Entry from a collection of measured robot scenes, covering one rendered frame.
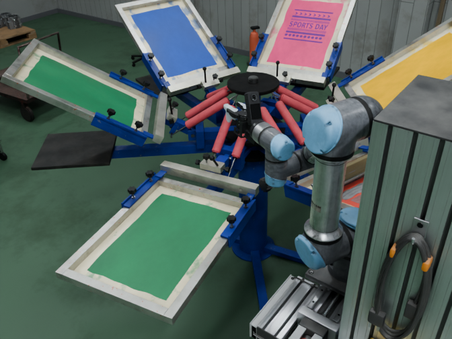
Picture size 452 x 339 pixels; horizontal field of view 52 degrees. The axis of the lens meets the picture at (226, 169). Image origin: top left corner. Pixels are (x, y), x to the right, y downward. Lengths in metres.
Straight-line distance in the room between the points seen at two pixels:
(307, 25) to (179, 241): 2.11
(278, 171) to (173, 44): 2.18
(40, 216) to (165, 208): 1.96
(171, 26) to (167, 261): 2.06
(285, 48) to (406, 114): 2.73
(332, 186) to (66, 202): 3.23
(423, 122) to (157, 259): 1.49
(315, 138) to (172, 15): 2.69
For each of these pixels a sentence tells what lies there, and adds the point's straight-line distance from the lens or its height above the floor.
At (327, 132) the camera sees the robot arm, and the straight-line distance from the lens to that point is 1.17.
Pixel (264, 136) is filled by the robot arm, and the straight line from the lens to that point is 1.52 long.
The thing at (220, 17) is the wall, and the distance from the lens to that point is 7.13.
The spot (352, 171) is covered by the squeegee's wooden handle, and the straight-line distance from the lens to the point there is 2.33.
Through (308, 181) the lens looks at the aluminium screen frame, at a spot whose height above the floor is 1.07.
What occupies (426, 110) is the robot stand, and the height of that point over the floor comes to 2.03.
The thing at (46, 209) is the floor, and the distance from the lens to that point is 4.25.
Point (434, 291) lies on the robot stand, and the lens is 1.07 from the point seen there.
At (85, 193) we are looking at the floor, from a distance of 4.31.
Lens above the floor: 2.44
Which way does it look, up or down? 34 degrees down
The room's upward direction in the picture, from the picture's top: 2 degrees counter-clockwise
